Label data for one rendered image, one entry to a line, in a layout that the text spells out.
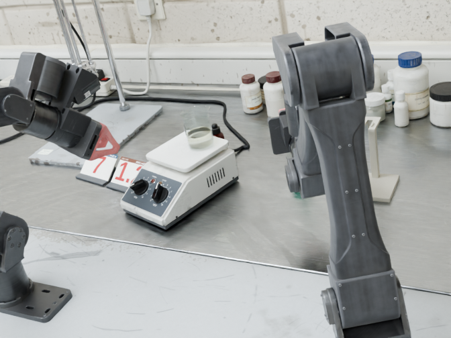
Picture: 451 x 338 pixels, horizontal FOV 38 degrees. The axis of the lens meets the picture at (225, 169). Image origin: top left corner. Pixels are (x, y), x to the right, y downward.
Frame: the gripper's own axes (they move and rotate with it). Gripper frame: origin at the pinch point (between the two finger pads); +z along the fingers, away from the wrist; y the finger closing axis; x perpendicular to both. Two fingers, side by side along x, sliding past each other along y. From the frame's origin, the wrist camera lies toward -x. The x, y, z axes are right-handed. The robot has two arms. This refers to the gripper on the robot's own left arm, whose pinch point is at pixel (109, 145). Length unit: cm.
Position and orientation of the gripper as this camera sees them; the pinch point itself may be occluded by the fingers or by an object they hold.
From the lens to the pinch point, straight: 122.6
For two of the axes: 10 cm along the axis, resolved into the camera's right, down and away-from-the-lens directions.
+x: -4.0, 9.2, 0.2
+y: -7.2, -3.3, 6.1
